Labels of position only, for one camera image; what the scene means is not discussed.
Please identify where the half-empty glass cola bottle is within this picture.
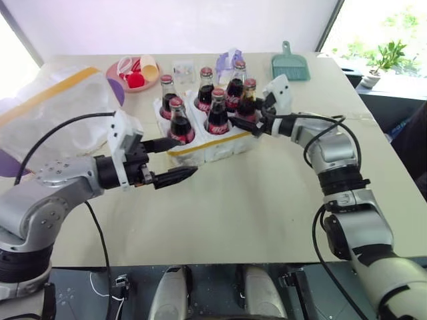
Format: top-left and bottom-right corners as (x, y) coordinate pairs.
(225, 59), (248, 113)

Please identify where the grey rounded leg cover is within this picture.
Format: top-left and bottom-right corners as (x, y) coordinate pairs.
(237, 265), (288, 320)
(147, 265), (195, 320)

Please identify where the clear plastic box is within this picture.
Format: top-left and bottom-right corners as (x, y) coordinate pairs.
(172, 59), (196, 85)

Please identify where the pink round plate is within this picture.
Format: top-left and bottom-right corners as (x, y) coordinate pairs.
(105, 55), (163, 94)

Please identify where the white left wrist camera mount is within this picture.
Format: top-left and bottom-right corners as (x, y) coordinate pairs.
(106, 109), (145, 192)

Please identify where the white foam crate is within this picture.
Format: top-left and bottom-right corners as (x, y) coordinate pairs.
(152, 88), (265, 167)

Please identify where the dark side cabinet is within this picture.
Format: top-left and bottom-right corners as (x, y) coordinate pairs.
(354, 68), (427, 135)

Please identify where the clear plastic zip bag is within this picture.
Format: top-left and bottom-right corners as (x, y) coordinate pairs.
(0, 63), (121, 159)

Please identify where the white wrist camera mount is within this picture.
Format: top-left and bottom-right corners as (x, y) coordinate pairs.
(106, 109), (145, 192)
(262, 74), (294, 117)

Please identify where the pale yellow cup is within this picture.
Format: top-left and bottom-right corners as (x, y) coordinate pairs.
(139, 54), (159, 81)

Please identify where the green potted plant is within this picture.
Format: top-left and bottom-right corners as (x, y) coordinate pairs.
(361, 39), (410, 89)

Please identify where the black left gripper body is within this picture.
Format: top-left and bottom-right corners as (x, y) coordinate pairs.
(123, 139), (157, 188)

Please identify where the green dustpan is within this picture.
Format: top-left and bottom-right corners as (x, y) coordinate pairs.
(270, 40), (312, 82)

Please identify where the thin white wire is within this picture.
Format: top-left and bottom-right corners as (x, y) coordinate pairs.
(89, 270), (125, 301)

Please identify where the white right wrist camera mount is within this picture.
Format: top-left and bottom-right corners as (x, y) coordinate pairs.
(262, 74), (294, 117)

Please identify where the clear purple spray bottle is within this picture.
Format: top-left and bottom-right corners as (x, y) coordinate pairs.
(216, 47), (247, 85)

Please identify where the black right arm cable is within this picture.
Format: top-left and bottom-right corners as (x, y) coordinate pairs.
(275, 112), (370, 320)

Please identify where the black bulky object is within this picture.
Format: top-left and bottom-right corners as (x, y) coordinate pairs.
(389, 99), (427, 203)

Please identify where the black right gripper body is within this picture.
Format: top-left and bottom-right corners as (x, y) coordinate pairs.
(254, 93), (278, 136)

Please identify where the purple mat piece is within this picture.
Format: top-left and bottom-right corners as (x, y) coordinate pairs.
(107, 77), (126, 108)
(0, 148), (35, 180)

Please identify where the white ring toy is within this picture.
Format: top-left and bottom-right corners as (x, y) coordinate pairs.
(116, 56), (135, 73)

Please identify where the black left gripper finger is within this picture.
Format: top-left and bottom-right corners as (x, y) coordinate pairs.
(145, 137), (181, 155)
(152, 166), (199, 191)

